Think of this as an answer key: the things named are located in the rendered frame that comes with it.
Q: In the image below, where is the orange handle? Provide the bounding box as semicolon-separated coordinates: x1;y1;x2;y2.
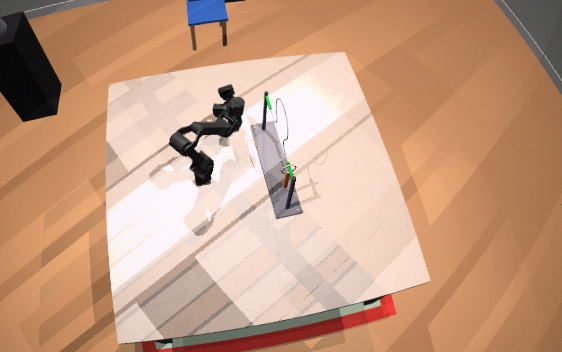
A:
281;165;297;188

